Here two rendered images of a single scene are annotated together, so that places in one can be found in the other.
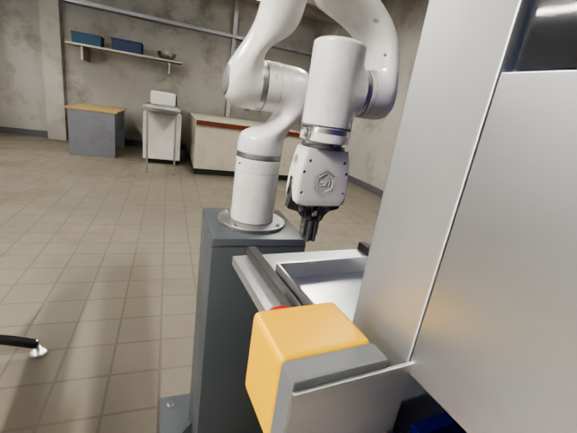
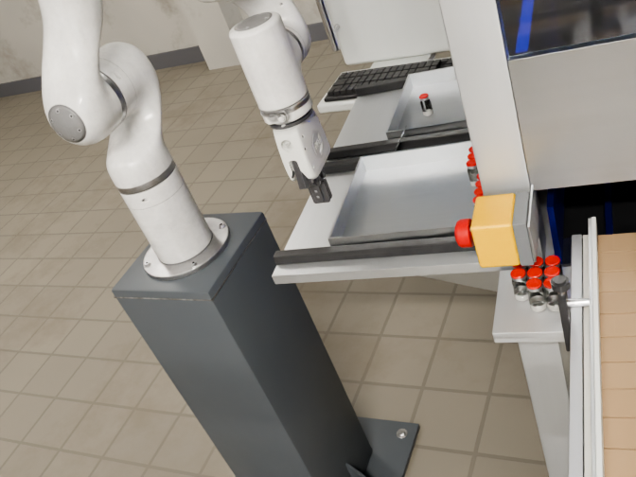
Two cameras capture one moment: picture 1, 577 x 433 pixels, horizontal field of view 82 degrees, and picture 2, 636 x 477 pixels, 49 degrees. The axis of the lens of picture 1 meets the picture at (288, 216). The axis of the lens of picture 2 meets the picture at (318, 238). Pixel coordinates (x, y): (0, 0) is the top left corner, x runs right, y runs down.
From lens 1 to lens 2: 0.75 m
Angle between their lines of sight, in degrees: 34
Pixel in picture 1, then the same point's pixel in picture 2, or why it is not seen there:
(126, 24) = not seen: outside the picture
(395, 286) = (503, 163)
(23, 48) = not seen: outside the picture
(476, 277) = (540, 133)
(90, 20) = not seen: outside the picture
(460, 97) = (493, 74)
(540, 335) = (572, 136)
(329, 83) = (282, 66)
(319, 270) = (345, 215)
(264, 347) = (493, 232)
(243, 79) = (101, 109)
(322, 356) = (516, 211)
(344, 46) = (275, 29)
